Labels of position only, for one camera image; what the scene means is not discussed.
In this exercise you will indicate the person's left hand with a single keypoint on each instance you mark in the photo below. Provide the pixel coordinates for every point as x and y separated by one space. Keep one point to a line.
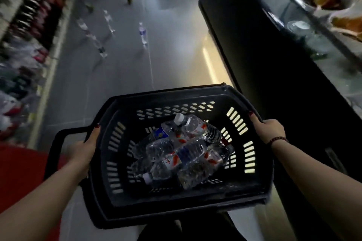
82 156

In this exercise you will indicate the person's right hand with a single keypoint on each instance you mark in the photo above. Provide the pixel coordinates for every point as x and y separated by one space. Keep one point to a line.
270 130

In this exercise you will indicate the person's right thumb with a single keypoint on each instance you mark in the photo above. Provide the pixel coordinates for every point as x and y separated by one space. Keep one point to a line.
255 120

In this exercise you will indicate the person's left thumb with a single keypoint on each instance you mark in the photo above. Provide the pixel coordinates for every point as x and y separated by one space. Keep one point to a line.
93 135

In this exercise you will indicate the black plastic shopping basket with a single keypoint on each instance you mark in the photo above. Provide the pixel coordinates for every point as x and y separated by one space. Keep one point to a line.
118 207

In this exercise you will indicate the person's right forearm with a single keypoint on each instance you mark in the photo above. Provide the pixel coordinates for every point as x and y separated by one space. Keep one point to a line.
316 178

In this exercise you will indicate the person's left forearm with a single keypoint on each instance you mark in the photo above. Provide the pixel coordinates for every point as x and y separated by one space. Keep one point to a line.
36 204

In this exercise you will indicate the white-capped red-label water bottle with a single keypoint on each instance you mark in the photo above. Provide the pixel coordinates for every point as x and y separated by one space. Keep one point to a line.
198 128

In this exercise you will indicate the black display counter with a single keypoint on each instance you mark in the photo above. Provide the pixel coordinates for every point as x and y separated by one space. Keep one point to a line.
254 60

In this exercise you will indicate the blue-label clear water bottle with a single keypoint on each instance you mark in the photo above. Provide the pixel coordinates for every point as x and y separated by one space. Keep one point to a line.
158 135

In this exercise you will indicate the red-label clear water bottle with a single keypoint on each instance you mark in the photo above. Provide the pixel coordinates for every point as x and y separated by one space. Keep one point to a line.
203 164

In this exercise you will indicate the white-capped clear water bottle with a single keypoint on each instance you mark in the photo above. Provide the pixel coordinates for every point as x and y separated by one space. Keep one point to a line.
159 171

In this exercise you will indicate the large blue-label water bottle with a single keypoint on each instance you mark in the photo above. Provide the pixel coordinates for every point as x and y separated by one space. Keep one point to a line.
183 153

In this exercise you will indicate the red mat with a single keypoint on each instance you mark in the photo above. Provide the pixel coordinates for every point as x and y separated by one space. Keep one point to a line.
19 170

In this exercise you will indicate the standing clear water bottle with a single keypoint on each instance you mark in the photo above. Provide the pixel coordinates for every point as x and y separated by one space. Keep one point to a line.
109 21
99 47
82 25

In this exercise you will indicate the clear glass plate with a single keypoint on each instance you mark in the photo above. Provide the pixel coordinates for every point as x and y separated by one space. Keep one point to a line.
297 26

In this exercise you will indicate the store shelf of packaged goods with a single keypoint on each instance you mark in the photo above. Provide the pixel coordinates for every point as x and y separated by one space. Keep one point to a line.
25 51

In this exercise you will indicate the standing blue-label water bottle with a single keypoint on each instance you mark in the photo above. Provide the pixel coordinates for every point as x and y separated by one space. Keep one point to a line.
143 33

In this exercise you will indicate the person's black trousers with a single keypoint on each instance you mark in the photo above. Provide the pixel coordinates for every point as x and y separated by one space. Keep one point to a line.
195 228

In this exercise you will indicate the dish of orange food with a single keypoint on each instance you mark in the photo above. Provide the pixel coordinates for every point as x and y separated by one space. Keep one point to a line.
348 22

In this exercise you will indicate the bowl of dark food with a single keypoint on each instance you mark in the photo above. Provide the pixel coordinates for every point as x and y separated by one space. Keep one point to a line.
325 0

